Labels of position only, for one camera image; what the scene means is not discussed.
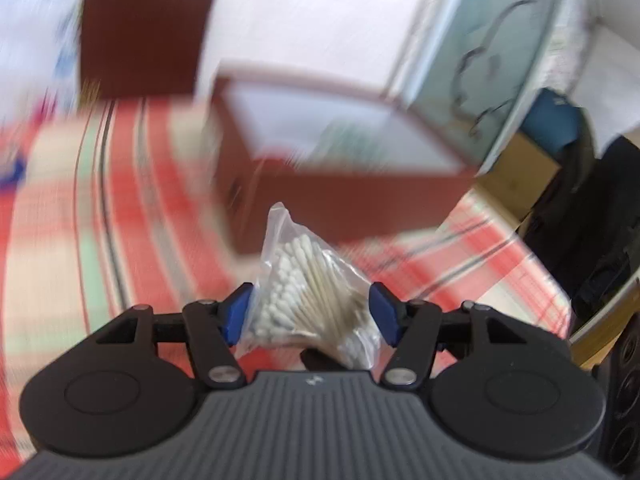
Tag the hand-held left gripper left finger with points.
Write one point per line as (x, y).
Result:
(235, 317)

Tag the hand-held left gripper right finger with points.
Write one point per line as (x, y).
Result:
(385, 315)

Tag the bag of cotton swabs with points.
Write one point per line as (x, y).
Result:
(310, 300)

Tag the brown box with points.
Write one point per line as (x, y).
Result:
(345, 160)

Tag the red plaid blanket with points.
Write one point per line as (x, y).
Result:
(100, 220)

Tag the cardboard box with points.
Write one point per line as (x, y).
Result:
(520, 175)

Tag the black clothing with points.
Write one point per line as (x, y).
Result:
(585, 230)

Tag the blue bag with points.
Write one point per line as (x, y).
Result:
(550, 120)

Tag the frosted glass door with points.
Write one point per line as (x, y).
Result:
(480, 60)

